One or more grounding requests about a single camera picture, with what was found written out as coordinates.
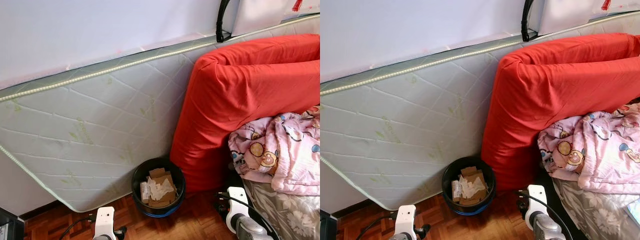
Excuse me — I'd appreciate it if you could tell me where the white quilted mattress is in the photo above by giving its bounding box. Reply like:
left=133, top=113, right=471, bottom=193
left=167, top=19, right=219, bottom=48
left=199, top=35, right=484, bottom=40
left=0, top=14, right=321, bottom=213
left=320, top=10, right=640, bottom=211

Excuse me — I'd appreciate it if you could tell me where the black bag strap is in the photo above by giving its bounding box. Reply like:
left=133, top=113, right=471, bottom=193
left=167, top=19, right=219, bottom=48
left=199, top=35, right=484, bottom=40
left=521, top=0, right=538, bottom=42
left=216, top=0, right=233, bottom=43

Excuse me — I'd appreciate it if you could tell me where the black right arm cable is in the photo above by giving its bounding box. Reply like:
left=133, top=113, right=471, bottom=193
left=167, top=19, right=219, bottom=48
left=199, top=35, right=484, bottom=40
left=517, top=190, right=576, bottom=240
left=216, top=192, right=276, bottom=240

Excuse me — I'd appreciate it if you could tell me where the white hanging bag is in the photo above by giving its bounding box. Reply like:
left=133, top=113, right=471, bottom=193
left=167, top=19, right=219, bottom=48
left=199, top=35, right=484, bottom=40
left=231, top=0, right=293, bottom=37
left=537, top=0, right=598, bottom=36

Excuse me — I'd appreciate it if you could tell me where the black round waste bin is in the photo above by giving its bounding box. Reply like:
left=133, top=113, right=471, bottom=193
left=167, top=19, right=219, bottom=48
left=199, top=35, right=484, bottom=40
left=441, top=156, right=497, bottom=216
left=131, top=158, right=187, bottom=218

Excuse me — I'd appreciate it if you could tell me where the beige floral bed sheet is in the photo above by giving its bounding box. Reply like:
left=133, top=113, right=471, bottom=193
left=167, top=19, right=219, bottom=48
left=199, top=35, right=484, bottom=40
left=552, top=177, right=640, bottom=240
left=243, top=179, right=321, bottom=240

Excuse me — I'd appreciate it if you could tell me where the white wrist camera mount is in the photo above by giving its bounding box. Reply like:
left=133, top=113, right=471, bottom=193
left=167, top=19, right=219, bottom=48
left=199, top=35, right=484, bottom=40
left=395, top=205, right=417, bottom=236
left=93, top=206, right=117, bottom=238
left=226, top=187, right=251, bottom=233
left=525, top=185, right=548, bottom=230

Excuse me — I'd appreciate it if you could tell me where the pink cartoon print blanket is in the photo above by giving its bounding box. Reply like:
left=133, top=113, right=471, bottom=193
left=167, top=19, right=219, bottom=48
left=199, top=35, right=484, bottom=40
left=537, top=102, right=640, bottom=196
left=228, top=106, right=321, bottom=197

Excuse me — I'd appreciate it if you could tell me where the black framed frosted glass door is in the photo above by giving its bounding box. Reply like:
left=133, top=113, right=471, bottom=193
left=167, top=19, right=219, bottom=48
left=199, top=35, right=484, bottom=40
left=320, top=210, right=338, bottom=240
left=0, top=207, right=25, bottom=240

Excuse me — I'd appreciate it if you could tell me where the crumpled white tissue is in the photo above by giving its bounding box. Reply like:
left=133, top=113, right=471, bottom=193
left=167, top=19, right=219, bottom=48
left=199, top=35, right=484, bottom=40
left=146, top=176, right=176, bottom=202
left=459, top=176, right=487, bottom=200

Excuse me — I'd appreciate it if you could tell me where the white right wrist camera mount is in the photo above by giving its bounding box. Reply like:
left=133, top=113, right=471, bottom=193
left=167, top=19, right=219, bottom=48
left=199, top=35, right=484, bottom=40
left=226, top=187, right=251, bottom=233
left=525, top=185, right=548, bottom=230

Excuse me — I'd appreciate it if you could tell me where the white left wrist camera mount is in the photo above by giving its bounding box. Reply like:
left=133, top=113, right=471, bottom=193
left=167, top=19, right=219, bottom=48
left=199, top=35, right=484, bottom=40
left=395, top=205, right=417, bottom=236
left=93, top=206, right=117, bottom=238

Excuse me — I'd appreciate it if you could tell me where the red folded mattress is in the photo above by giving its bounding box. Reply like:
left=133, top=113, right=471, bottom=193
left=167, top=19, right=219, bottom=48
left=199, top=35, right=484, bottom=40
left=481, top=33, right=640, bottom=193
left=170, top=34, right=321, bottom=193

